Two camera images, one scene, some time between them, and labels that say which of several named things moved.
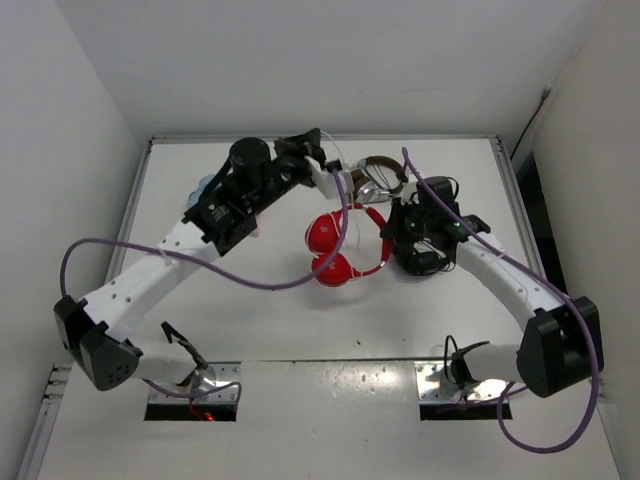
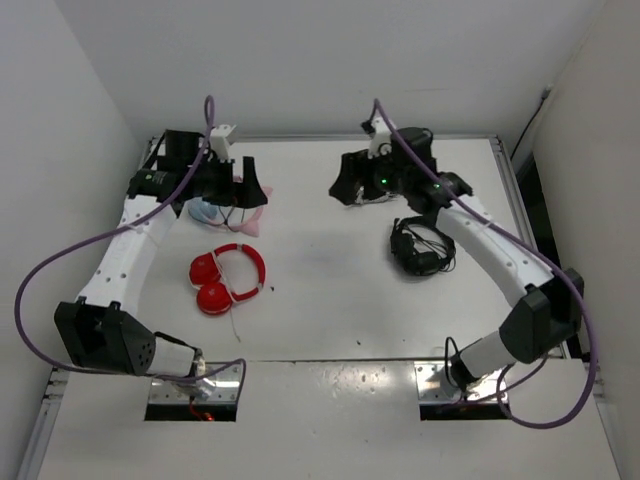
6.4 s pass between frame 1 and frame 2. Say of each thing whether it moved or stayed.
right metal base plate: stayed
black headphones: stayed
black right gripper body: moved
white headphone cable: moved
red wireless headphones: moved
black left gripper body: moved
